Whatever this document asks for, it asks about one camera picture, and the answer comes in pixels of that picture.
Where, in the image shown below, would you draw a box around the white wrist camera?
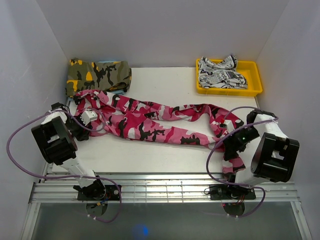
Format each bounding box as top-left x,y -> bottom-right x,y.
80,110 -> 98,126
219,119 -> 235,133

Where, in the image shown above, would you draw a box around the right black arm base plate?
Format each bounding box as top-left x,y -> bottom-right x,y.
208,184 -> 256,200

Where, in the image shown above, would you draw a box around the purple cable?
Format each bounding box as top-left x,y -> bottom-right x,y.
5,106 -> 123,224
206,105 -> 279,219

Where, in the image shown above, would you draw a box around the yellow plastic tray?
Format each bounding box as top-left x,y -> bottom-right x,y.
195,58 -> 263,97

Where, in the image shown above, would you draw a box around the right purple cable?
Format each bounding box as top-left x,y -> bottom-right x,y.
206,105 -> 279,219

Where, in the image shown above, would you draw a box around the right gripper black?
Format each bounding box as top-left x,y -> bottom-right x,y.
221,126 -> 260,162

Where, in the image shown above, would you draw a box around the white black newsprint trousers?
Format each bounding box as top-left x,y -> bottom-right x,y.
197,54 -> 248,90

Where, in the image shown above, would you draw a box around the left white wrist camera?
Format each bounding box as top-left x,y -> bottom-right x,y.
80,110 -> 98,126

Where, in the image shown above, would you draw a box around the green camouflage folded trousers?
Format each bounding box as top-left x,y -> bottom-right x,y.
65,58 -> 132,98

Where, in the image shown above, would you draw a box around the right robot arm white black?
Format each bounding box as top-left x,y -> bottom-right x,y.
223,108 -> 300,199

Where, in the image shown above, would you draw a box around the pink camouflage trousers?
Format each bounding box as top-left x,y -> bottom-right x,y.
73,90 -> 244,173

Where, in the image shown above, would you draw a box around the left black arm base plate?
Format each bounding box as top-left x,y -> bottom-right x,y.
76,184 -> 120,201

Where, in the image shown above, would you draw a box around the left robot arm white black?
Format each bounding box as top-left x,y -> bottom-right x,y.
31,102 -> 107,200

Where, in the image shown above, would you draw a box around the aluminium frame rail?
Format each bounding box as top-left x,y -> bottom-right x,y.
27,172 -> 301,204

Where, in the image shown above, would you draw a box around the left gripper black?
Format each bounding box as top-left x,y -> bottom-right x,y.
65,113 -> 93,142

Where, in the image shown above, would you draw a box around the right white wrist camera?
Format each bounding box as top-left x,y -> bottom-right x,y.
219,119 -> 235,133

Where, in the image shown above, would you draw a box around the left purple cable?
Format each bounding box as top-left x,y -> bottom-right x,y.
5,106 -> 123,224

